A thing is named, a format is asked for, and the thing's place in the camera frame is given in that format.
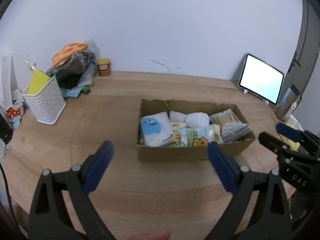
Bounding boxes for tablet on white stand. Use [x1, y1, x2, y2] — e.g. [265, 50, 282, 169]
[231, 53, 284, 105]

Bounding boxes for cotton swabs bag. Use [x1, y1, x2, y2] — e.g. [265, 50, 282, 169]
[209, 109, 252, 144]

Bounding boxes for black bag in clear plastic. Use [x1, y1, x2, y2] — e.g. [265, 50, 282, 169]
[46, 41, 100, 98]

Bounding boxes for green small toy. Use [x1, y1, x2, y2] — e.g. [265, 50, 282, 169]
[81, 86, 91, 94]

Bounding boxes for yellow card in basket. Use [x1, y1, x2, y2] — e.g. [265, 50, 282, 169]
[28, 69, 51, 95]

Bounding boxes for orange patterned cloth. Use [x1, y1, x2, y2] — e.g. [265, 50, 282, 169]
[52, 43, 88, 68]

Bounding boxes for grey metal bottle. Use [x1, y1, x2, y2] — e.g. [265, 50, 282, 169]
[276, 84, 302, 121]

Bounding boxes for bicycle capybara tissue pack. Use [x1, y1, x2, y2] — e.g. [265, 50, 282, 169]
[165, 127, 189, 148]

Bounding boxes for red polka dot item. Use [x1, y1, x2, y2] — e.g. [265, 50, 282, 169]
[6, 106, 21, 119]

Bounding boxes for operator thumb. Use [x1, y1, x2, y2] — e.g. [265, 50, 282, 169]
[127, 228, 171, 240]

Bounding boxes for white blue monster wipes pack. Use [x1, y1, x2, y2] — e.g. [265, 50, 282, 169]
[140, 112, 174, 147]

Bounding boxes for black charger block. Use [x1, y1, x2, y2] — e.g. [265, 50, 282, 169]
[0, 115, 14, 151]

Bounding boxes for white perforated plastic basket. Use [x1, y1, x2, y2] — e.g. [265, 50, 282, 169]
[22, 76, 67, 125]

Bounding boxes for brown cardboard box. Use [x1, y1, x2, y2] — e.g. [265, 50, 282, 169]
[136, 99, 255, 162]

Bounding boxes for grey door with handle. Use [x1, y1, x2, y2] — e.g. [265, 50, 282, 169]
[284, 0, 319, 94]

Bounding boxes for red yellow tin can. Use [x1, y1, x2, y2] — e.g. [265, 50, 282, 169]
[97, 59, 111, 76]

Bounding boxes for yellow sponge in tray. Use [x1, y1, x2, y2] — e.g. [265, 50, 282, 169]
[281, 124, 302, 152]

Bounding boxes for white socks in box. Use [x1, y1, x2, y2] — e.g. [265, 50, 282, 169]
[169, 111, 210, 128]

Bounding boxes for black cable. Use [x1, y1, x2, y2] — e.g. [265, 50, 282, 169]
[0, 164, 21, 230]

